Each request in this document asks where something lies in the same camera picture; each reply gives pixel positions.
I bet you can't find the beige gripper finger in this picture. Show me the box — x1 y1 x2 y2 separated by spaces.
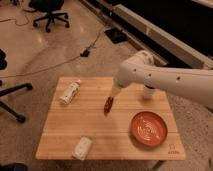
109 86 121 98

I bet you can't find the white sponge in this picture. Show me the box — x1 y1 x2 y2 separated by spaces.
72 137 92 160

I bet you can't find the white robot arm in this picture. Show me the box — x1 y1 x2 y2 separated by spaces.
110 50 213 110

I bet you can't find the red chili pepper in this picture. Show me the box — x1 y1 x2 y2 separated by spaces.
104 97 114 115

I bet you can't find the white plastic bottle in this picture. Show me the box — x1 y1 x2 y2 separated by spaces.
60 79 81 104

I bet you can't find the orange plate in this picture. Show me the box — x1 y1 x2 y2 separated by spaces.
130 111 168 148

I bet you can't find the black floor mat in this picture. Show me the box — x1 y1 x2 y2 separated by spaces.
105 28 127 44

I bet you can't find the wooden table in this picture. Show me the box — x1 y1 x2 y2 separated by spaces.
36 77 186 160

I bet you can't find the black office chair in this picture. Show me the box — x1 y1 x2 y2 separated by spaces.
29 0 70 33

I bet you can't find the black chair base left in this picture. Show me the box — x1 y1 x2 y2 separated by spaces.
0 79 34 124

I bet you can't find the dark blue shoe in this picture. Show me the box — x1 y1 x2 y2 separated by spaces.
0 163 28 171

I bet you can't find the black floor cable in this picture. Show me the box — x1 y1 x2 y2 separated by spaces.
0 29 104 80

